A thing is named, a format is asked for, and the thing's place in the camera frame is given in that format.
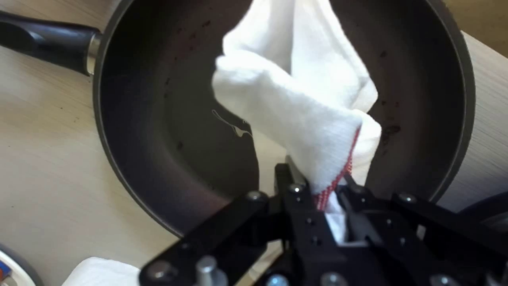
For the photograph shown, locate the white towel red stripes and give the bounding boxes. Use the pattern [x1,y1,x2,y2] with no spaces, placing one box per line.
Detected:
[211,0,384,248]

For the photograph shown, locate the black frying pan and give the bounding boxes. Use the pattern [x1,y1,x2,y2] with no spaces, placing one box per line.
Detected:
[0,0,476,238]

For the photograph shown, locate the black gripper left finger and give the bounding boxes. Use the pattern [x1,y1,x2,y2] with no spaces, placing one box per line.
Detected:
[138,162,346,286]

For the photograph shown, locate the small white plate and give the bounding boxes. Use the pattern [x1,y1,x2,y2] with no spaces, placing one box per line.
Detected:
[0,244,41,286]

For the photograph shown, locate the white paper towel roll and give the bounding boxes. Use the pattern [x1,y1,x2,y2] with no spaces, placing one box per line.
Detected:
[62,256,141,286]

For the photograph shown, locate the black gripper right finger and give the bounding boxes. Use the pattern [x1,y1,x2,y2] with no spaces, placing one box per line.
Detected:
[338,181,508,286]

